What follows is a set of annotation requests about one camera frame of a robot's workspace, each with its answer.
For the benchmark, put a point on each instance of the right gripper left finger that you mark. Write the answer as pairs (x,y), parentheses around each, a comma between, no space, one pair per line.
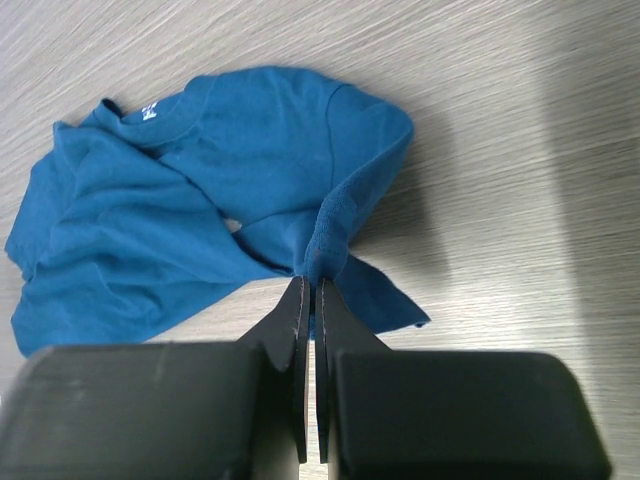
(204,410)

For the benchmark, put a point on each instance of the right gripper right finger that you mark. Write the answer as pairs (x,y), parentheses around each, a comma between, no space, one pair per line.
(437,414)

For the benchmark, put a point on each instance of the blue t shirt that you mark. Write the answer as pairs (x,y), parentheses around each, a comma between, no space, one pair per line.
(133,223)

